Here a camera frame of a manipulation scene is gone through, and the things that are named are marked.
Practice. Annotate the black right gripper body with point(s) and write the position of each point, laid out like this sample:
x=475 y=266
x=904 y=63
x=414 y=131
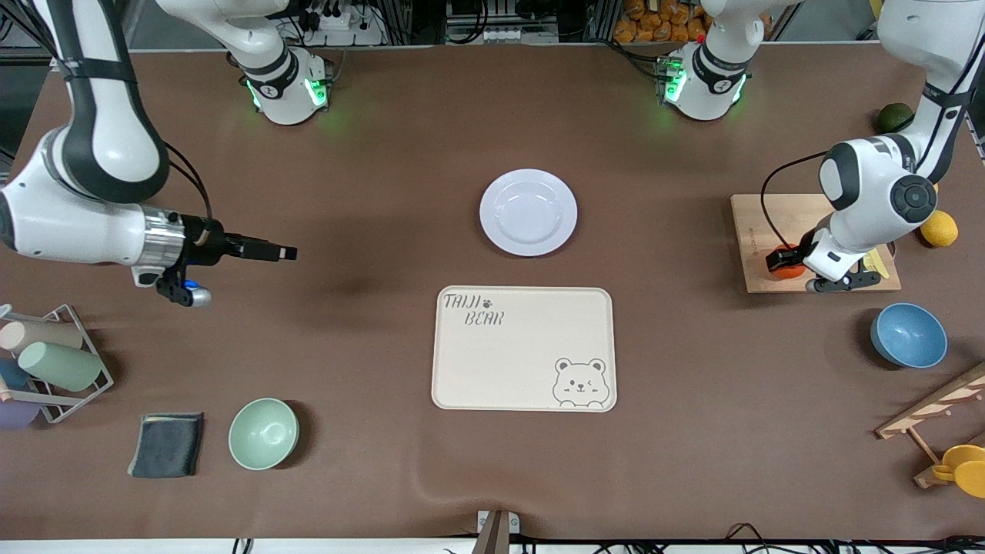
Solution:
x=209 y=235

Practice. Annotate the orange fruit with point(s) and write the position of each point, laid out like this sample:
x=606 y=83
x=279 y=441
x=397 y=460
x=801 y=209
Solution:
x=789 y=274

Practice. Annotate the white round plate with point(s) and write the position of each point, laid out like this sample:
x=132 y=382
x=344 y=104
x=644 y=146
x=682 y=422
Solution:
x=528 y=212

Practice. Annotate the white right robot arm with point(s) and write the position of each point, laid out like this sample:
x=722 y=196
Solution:
x=100 y=138

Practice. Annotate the wooden cutting board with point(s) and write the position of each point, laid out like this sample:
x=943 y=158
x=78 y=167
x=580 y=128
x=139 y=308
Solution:
x=769 y=238

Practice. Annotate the yellow plastic fork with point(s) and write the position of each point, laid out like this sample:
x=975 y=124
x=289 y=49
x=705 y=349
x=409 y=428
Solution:
x=868 y=261

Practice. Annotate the brown table mat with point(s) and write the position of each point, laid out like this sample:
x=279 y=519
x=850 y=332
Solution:
x=385 y=192

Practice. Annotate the blue bowl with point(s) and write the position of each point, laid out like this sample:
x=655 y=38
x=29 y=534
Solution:
x=909 y=335

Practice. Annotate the yellow lemon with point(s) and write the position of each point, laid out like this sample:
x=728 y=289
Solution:
x=939 y=228

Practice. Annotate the dark green lime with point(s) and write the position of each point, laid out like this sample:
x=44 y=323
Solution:
x=893 y=118

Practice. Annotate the mint green bowl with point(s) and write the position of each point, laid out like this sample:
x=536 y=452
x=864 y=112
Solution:
x=263 y=434

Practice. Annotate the beige cup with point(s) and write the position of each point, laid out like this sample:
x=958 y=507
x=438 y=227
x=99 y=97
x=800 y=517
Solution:
x=42 y=335

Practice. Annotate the sage green cup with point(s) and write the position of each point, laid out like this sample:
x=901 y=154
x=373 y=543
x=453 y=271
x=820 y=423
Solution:
x=61 y=366

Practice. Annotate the wooden peg rack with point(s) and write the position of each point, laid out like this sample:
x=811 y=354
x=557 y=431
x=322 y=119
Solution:
x=923 y=412

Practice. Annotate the folded grey cloth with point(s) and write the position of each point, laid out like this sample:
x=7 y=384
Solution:
x=166 y=446

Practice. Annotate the white power strip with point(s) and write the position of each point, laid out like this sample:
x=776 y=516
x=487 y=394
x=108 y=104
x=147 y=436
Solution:
x=346 y=31

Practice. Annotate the teal blue cup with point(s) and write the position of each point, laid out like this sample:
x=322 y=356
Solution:
x=11 y=375

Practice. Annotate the cream tray with bear print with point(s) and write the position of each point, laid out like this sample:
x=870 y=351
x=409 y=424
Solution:
x=508 y=362

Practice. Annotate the purple cup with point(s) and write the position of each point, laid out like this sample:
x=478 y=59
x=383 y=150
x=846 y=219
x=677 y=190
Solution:
x=15 y=415

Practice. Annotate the yellow mug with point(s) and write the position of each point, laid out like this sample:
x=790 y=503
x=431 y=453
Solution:
x=966 y=465

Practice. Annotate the pile of orange fruits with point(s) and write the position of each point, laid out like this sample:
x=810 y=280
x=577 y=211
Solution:
x=654 y=23

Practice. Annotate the long white socket strip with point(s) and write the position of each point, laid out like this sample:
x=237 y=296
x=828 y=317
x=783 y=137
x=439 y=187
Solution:
x=483 y=35

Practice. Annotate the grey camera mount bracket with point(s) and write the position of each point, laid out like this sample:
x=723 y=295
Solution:
x=496 y=527

